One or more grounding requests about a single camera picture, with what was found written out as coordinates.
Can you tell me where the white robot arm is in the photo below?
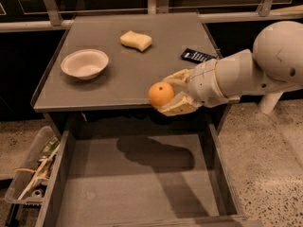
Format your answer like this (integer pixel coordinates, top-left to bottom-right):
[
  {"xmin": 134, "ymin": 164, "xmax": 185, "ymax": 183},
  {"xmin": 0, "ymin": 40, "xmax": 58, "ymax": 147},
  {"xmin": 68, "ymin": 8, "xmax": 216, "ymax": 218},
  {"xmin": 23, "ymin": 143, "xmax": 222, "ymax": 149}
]
[{"xmin": 158, "ymin": 21, "xmax": 303, "ymax": 116}]

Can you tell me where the white paper bowl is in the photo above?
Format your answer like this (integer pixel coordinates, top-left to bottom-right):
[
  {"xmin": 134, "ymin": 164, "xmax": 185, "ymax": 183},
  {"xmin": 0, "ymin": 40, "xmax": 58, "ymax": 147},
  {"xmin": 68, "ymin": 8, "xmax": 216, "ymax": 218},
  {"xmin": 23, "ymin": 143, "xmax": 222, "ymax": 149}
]
[{"xmin": 61, "ymin": 49, "xmax": 109, "ymax": 80}]

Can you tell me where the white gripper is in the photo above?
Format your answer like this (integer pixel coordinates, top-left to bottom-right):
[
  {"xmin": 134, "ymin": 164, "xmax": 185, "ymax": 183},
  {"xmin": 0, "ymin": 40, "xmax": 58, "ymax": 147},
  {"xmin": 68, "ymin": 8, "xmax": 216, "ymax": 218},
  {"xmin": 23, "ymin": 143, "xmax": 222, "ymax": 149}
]
[{"xmin": 158, "ymin": 59, "xmax": 229, "ymax": 116}]

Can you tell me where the yellow sponge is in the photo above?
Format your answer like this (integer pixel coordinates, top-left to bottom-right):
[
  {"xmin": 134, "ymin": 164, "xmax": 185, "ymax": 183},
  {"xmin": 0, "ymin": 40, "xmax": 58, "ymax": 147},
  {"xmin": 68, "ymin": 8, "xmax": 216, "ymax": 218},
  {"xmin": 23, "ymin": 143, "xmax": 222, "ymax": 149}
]
[{"xmin": 120, "ymin": 30, "xmax": 152, "ymax": 52}]

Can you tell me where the orange fruit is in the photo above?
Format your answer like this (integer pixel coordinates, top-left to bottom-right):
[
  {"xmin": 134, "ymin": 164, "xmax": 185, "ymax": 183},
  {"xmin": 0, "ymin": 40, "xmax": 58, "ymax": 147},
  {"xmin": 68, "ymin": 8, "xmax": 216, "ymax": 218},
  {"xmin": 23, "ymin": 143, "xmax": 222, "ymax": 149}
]
[{"xmin": 149, "ymin": 82, "xmax": 174, "ymax": 108}]

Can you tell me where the metal railing frame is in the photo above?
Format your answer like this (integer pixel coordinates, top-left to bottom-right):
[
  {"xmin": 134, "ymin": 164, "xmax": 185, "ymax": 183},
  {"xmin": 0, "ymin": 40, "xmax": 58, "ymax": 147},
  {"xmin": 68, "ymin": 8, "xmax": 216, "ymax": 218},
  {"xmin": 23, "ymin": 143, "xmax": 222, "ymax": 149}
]
[{"xmin": 0, "ymin": 0, "xmax": 303, "ymax": 32}]

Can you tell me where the grey counter cabinet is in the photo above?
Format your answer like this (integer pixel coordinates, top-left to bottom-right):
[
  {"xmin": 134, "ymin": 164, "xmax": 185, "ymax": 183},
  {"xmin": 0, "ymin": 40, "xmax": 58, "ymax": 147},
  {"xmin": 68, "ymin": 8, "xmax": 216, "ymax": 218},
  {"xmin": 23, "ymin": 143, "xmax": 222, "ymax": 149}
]
[{"xmin": 29, "ymin": 12, "xmax": 243, "ymax": 140}]

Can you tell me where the grey open top drawer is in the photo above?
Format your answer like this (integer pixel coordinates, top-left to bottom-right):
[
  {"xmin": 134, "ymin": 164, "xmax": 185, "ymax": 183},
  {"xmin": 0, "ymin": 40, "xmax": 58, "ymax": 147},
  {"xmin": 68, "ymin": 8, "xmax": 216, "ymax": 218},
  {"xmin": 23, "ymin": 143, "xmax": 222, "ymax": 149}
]
[{"xmin": 35, "ymin": 121, "xmax": 254, "ymax": 227}]

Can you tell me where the dark blue snack packet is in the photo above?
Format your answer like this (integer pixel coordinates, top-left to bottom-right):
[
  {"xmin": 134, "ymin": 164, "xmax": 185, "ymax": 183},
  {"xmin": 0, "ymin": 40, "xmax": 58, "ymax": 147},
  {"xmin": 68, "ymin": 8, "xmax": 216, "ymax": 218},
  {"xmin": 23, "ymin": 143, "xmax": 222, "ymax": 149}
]
[{"xmin": 181, "ymin": 48, "xmax": 215, "ymax": 64}]

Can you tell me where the clear plastic storage bin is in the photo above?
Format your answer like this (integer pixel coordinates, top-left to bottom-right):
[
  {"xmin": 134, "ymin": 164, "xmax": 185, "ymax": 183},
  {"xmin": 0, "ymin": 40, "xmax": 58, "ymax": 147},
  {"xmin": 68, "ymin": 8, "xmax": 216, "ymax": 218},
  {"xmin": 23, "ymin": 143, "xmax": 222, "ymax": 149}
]
[{"xmin": 5, "ymin": 126, "xmax": 60, "ymax": 205}]

